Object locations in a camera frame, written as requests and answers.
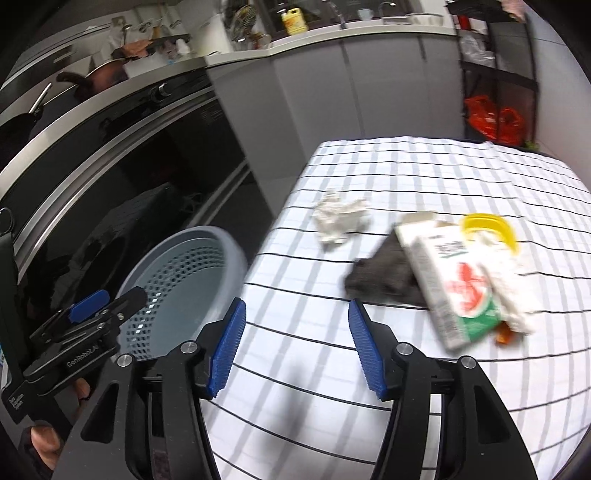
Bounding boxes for clear plastic bag on rack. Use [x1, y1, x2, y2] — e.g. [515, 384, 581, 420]
[460, 32, 495, 68]

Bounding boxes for orange peel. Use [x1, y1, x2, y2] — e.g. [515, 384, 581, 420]
[495, 322, 516, 346]

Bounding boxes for person's left hand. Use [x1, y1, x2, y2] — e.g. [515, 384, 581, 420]
[31, 378, 91, 472]

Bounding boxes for grey perforated trash bin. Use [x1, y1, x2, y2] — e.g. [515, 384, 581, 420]
[118, 226, 247, 360]

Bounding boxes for dark grey cloth rag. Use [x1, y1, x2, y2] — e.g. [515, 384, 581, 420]
[344, 229, 427, 308]

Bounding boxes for copper cooking pot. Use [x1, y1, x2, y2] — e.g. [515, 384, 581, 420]
[56, 59, 128, 99]

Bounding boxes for steel mixing bowl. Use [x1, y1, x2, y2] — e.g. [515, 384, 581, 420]
[407, 13, 444, 27]

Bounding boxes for yellow plastic lid ring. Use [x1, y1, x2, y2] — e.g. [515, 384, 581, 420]
[461, 212, 521, 254]

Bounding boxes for yellow detergent bottle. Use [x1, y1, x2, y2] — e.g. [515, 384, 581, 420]
[281, 7, 308, 36]

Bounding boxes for white green medicine box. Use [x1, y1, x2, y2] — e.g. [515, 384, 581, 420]
[396, 211, 533, 351]

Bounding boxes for black frying pan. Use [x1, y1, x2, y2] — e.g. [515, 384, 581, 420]
[0, 82, 52, 164]

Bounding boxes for red plastic bag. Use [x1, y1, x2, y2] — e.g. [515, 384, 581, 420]
[464, 95, 527, 146]

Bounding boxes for black built-in oven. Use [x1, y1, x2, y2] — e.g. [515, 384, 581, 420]
[1, 68, 273, 323]

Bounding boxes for white grid paper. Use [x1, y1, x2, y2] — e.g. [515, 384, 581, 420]
[312, 191, 372, 247]

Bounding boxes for grey kitchen cabinets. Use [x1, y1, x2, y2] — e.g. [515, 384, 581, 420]
[207, 33, 464, 213]

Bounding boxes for chrome kitchen faucet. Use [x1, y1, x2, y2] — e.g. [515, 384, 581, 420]
[322, 0, 348, 30]

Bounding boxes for dish rack with pot lids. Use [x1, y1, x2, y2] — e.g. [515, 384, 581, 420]
[229, 4, 271, 51]

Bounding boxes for white mug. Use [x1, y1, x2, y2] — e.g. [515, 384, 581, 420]
[358, 8, 374, 21]

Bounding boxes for black metal storage rack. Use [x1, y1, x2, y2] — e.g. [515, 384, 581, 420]
[446, 1, 539, 148]

